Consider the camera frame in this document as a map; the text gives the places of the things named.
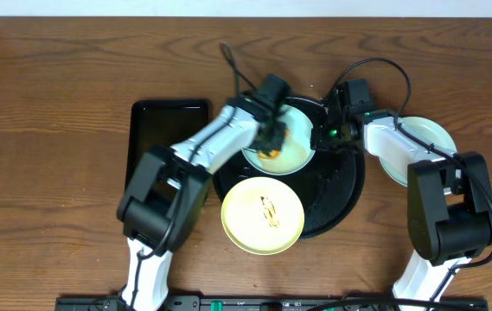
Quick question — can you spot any green and yellow sponge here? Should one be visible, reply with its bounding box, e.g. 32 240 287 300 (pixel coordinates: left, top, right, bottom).
253 130 290 160

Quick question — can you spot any mint green plate top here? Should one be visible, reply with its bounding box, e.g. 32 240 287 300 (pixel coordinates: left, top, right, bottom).
242 105 316 175

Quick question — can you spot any mint green plate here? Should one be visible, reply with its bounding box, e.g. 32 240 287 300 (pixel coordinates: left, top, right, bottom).
242 105 316 175
377 116 457 188

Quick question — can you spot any yellow plate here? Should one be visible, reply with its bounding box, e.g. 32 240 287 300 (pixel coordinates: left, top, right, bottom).
220 177 305 256

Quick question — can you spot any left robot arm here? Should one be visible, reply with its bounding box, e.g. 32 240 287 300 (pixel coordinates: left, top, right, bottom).
117 94 286 310

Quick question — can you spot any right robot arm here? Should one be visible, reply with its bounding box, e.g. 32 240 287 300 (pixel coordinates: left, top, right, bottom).
311 105 492 310

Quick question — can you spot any round black tray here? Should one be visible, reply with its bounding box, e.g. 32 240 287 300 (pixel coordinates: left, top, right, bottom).
213 97 366 239

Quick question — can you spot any black rectangular water tray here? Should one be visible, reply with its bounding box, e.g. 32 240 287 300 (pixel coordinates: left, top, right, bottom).
125 98 211 187

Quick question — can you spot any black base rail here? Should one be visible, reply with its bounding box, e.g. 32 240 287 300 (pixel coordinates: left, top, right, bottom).
54 295 489 311

